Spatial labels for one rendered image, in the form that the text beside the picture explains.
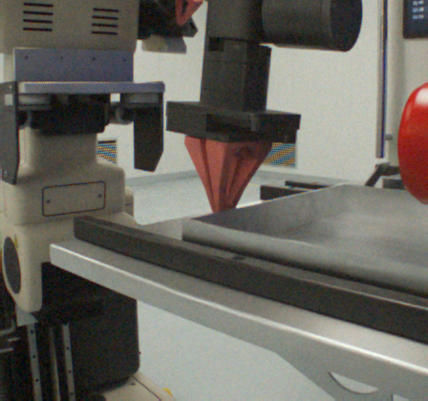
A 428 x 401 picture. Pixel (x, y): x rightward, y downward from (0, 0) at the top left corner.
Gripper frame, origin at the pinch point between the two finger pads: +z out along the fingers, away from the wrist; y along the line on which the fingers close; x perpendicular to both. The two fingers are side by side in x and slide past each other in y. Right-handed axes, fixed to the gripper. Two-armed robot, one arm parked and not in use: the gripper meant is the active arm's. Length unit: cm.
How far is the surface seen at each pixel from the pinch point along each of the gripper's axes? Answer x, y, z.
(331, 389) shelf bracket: -1.0, 13.5, 11.3
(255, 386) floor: 106, -65, 96
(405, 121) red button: -20.2, 23.2, -11.0
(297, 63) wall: 553, -354, -36
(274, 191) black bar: 20.9, -9.0, 2.4
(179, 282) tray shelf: -9.3, 4.2, 3.0
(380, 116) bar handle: 84, -23, -6
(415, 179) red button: -20.2, 23.8, -9.3
